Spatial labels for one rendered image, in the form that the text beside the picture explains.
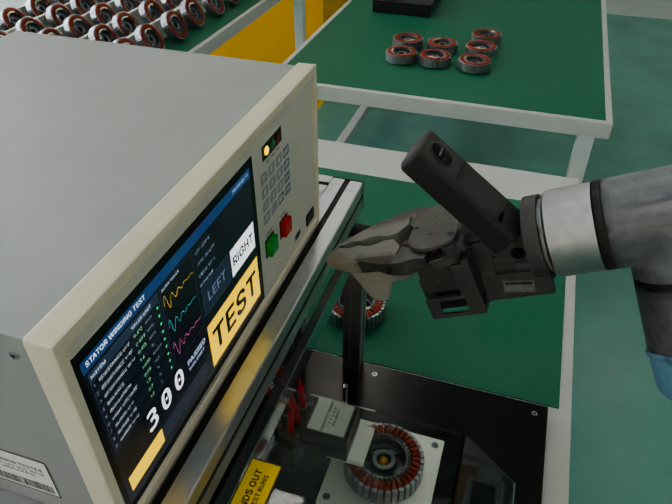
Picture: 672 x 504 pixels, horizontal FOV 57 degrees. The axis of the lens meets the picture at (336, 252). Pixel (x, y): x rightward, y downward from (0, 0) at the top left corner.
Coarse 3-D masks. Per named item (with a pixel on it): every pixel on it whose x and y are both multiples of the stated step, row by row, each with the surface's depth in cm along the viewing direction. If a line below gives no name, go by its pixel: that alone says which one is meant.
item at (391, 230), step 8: (384, 224) 62; (392, 224) 61; (400, 224) 60; (408, 224) 60; (360, 232) 62; (368, 232) 62; (376, 232) 61; (384, 232) 60; (392, 232) 60; (400, 232) 59; (408, 232) 60; (352, 240) 62; (360, 240) 61; (368, 240) 61; (376, 240) 61; (384, 240) 60; (400, 240) 59; (336, 248) 62; (328, 256) 63
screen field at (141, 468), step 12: (204, 372) 54; (192, 384) 52; (192, 396) 53; (180, 408) 51; (168, 420) 49; (168, 432) 50; (156, 444) 48; (144, 456) 47; (144, 468) 47; (132, 480) 46
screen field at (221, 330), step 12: (252, 264) 60; (252, 276) 61; (240, 288) 59; (252, 288) 62; (228, 300) 56; (240, 300) 59; (252, 300) 62; (228, 312) 57; (240, 312) 60; (216, 324) 55; (228, 324) 57; (240, 324) 60; (216, 336) 55; (228, 336) 58; (216, 348) 56; (216, 360) 56
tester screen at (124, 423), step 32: (224, 224) 52; (192, 256) 48; (224, 256) 54; (160, 288) 44; (192, 288) 49; (128, 320) 41; (160, 320) 45; (192, 320) 50; (96, 352) 38; (128, 352) 42; (160, 352) 46; (192, 352) 51; (224, 352) 58; (96, 384) 39; (128, 384) 43; (160, 384) 47; (128, 416) 43; (128, 448) 44; (160, 448) 49; (128, 480) 45
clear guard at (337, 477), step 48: (288, 432) 60; (336, 432) 60; (384, 432) 60; (432, 432) 60; (240, 480) 56; (288, 480) 56; (336, 480) 56; (384, 480) 56; (432, 480) 56; (480, 480) 58
